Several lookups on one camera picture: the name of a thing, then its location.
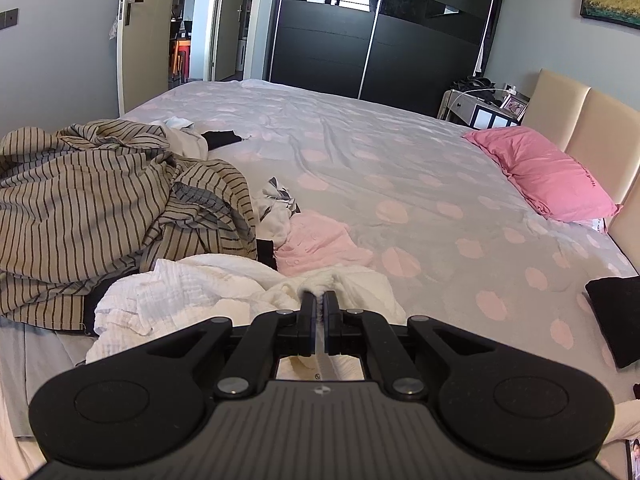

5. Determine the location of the photo frame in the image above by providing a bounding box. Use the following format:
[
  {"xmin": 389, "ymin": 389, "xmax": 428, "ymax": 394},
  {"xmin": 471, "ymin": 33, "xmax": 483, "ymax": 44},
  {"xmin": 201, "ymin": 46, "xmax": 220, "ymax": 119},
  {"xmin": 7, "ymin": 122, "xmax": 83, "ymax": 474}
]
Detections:
[{"xmin": 500, "ymin": 94, "xmax": 528, "ymax": 116}]

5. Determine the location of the pink pillow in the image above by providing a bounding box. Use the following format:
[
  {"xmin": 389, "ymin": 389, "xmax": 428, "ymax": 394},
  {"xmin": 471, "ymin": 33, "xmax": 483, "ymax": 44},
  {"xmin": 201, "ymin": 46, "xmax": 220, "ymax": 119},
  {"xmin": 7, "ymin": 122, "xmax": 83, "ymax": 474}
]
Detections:
[{"xmin": 462, "ymin": 126, "xmax": 623, "ymax": 223}]

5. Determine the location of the small photo print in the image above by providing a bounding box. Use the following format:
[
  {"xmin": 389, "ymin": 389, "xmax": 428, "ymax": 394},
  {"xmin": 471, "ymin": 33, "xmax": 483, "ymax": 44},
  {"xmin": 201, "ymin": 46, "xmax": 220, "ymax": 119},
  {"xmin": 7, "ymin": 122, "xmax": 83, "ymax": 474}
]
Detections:
[{"xmin": 624, "ymin": 437, "xmax": 640, "ymax": 480}]

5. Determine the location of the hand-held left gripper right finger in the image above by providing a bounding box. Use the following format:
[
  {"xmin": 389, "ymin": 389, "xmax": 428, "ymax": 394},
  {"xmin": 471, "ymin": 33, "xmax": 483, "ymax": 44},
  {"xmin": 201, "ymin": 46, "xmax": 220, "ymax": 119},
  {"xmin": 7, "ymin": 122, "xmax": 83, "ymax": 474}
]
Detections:
[{"xmin": 323, "ymin": 290, "xmax": 493, "ymax": 399}]

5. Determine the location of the small black garment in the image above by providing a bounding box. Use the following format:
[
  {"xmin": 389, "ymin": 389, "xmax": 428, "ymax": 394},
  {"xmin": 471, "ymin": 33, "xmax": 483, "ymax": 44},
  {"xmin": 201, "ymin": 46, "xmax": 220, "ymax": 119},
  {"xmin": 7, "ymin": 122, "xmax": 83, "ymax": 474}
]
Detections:
[{"xmin": 202, "ymin": 130, "xmax": 241, "ymax": 151}]

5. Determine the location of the black bag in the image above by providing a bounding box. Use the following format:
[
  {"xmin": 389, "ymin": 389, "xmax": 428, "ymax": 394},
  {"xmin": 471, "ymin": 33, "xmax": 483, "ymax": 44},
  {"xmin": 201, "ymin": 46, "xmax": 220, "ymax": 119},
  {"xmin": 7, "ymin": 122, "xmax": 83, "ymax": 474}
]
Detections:
[{"xmin": 452, "ymin": 75, "xmax": 496, "ymax": 93}]

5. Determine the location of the white black patterned garment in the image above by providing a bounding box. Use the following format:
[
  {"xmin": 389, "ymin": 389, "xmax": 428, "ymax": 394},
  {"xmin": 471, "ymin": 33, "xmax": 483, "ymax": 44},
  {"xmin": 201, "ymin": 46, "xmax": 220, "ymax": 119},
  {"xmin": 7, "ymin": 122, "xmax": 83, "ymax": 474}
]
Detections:
[{"xmin": 252, "ymin": 177, "xmax": 301, "ymax": 248}]

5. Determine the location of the beige room door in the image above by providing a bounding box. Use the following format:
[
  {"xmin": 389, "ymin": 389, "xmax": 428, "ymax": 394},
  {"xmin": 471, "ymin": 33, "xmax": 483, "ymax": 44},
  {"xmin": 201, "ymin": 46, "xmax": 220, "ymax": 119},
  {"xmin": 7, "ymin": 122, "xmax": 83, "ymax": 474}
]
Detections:
[{"xmin": 117, "ymin": 0, "xmax": 178, "ymax": 116}]

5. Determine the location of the folded black garment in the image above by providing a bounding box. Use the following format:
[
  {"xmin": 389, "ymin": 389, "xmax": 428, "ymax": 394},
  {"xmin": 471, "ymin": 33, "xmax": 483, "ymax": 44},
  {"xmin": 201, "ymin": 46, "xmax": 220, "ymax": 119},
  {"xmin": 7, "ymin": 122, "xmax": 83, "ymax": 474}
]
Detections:
[{"xmin": 585, "ymin": 276, "xmax": 640, "ymax": 368}]

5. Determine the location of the pink garment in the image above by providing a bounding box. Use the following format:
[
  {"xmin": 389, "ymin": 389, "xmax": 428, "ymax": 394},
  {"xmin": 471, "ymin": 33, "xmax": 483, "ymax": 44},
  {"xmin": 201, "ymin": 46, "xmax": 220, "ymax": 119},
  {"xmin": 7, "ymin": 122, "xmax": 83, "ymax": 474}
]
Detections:
[{"xmin": 274, "ymin": 210, "xmax": 373, "ymax": 276}]

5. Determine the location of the black sliding wardrobe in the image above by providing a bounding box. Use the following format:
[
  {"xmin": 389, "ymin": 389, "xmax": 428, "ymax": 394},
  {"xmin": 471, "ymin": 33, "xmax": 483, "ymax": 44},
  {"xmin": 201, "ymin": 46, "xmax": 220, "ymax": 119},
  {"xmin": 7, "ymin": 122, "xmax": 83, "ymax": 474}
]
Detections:
[{"xmin": 265, "ymin": 0, "xmax": 508, "ymax": 118}]

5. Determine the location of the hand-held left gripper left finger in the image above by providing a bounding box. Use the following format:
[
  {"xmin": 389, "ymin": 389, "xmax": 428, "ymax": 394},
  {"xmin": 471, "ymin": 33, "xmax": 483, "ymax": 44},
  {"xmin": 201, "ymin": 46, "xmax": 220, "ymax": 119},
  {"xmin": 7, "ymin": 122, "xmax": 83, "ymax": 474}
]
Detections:
[{"xmin": 150, "ymin": 291, "xmax": 319, "ymax": 397}]

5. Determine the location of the hallway door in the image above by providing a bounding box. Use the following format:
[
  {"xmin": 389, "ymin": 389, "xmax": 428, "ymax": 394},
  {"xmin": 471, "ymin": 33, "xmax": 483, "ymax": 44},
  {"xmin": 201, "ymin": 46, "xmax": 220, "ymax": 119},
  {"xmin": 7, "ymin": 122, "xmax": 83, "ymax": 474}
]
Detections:
[{"xmin": 210, "ymin": 0, "xmax": 251, "ymax": 81}]

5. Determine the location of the beige striped garment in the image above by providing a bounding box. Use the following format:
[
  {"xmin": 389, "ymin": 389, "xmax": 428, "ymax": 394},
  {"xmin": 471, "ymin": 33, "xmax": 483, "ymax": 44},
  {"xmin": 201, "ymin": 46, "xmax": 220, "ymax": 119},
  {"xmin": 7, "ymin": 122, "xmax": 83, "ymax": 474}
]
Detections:
[{"xmin": 0, "ymin": 119, "xmax": 258, "ymax": 331}]

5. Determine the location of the mirrored nightstand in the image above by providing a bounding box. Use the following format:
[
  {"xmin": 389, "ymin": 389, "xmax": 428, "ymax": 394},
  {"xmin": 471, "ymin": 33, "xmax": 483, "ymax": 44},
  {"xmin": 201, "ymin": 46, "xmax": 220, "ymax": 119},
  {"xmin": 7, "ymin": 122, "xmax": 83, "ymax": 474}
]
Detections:
[{"xmin": 437, "ymin": 89, "xmax": 521, "ymax": 131}]

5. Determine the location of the orange stool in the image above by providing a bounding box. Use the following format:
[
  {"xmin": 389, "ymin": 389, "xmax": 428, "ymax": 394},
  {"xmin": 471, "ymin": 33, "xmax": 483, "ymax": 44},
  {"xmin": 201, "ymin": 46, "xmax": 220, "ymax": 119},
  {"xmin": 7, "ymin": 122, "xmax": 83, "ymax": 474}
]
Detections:
[{"xmin": 172, "ymin": 40, "xmax": 191, "ymax": 81}]

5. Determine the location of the cream garment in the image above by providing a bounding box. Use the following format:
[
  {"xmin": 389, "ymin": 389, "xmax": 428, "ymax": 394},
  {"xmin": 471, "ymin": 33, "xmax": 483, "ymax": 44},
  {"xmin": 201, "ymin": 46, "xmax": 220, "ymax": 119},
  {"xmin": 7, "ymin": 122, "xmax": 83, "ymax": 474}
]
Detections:
[{"xmin": 150, "ymin": 116, "xmax": 208, "ymax": 161}]

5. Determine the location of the beige padded headboard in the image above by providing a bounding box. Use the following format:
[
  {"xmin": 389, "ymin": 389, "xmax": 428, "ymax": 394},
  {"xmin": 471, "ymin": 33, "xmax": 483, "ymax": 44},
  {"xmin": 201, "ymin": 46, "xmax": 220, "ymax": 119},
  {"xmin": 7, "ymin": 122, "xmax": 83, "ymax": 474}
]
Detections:
[{"xmin": 522, "ymin": 67, "xmax": 640, "ymax": 281}]

